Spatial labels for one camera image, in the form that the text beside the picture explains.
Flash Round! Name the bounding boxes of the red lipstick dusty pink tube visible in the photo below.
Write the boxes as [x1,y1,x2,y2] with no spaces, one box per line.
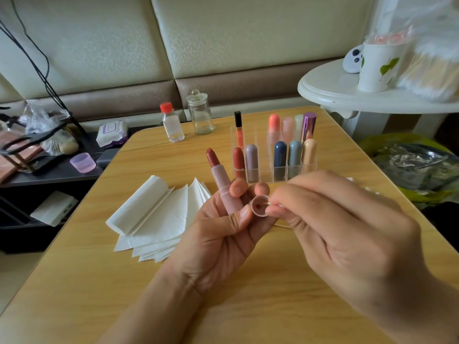
[206,147,245,215]

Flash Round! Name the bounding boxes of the person's right hand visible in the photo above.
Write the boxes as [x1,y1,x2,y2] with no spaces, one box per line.
[265,170,459,344]

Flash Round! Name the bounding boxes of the white power bank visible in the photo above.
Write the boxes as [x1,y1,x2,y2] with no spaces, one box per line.
[29,190,78,227]

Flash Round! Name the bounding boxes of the white tissue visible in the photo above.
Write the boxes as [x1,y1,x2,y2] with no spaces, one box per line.
[106,175,173,236]

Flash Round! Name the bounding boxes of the yellow-green bin with bag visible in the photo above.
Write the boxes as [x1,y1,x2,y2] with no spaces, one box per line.
[359,132,459,205]

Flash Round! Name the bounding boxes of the black cables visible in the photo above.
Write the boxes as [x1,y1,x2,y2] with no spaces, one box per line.
[0,0,80,129]

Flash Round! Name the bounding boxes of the person's left forearm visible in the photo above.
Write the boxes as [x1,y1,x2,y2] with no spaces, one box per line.
[100,265,205,344]

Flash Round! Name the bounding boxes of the crumpled clear plastic bag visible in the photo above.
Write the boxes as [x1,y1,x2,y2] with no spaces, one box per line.
[22,101,80,156]

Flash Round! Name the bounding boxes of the white panda figure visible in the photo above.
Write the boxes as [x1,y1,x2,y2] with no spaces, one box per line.
[342,44,364,74]

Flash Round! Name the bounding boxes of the red lipstick mauve tube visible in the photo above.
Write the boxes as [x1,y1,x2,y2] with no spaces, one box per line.
[245,144,260,183]

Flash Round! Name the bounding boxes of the wet wipes pack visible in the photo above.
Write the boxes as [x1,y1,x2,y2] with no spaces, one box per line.
[97,120,129,148]

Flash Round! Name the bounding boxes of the small purple plastic cup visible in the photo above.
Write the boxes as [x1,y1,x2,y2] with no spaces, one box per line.
[69,152,97,174]

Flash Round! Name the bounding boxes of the beige padded backrest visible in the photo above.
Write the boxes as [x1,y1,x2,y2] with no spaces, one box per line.
[0,0,377,119]

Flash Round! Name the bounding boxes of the pink tray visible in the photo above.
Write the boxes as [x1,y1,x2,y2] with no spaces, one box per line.
[0,132,44,185]

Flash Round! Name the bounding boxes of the white round side table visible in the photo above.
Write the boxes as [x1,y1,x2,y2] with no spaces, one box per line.
[297,59,459,115]

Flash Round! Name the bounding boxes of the glass jar with lid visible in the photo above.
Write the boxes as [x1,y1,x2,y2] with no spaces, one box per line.
[186,88,215,135]

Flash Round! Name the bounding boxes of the white mug green leaf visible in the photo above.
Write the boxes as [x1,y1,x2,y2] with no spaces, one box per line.
[358,33,413,93]

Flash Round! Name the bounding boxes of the black low shelf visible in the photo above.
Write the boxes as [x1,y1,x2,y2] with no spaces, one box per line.
[0,132,162,255]

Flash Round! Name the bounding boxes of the dusty pink lipstick cap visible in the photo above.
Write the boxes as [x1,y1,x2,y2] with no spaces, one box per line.
[249,194,273,218]

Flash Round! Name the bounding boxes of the stack of white tissues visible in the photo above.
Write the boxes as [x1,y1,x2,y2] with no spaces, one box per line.
[106,175,213,264]

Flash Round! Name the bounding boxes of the clear bottle red cap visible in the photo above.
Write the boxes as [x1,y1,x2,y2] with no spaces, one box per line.
[160,101,185,143]

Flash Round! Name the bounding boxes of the clear acrylic lipstick organizer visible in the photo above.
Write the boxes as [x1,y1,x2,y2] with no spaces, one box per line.
[234,111,318,182]

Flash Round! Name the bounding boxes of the pile of cotton swabs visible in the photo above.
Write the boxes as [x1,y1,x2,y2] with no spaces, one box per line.
[347,177,381,195]

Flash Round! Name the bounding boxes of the person's left hand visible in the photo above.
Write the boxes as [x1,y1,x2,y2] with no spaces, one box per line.
[168,177,278,292]

